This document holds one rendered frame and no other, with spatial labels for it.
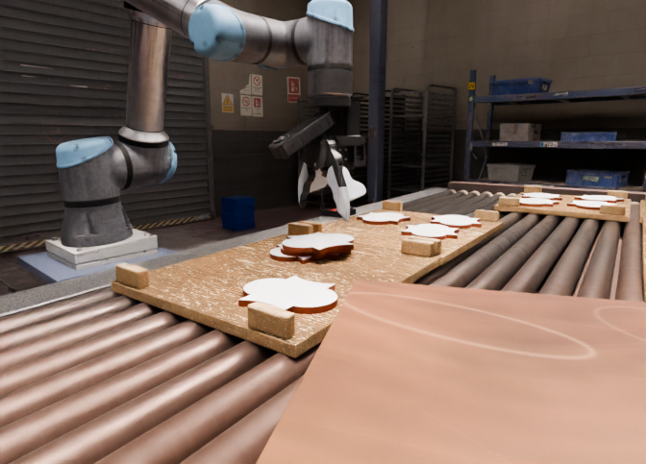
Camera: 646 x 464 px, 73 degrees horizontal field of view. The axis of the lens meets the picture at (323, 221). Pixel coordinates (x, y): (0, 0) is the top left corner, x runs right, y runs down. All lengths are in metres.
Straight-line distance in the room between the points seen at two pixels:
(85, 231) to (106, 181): 0.12
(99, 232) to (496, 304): 0.91
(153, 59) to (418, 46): 5.90
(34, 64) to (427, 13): 4.82
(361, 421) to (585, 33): 5.93
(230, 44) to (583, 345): 0.59
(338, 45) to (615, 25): 5.36
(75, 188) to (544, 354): 0.98
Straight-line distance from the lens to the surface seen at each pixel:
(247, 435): 0.38
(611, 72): 5.92
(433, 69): 6.64
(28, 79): 5.45
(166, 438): 0.39
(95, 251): 1.06
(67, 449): 0.41
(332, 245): 0.74
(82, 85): 5.63
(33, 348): 0.59
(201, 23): 0.72
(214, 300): 0.59
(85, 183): 1.08
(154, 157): 1.14
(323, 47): 0.74
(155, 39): 1.10
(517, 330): 0.27
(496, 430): 0.19
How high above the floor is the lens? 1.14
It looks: 11 degrees down
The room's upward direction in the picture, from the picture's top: straight up
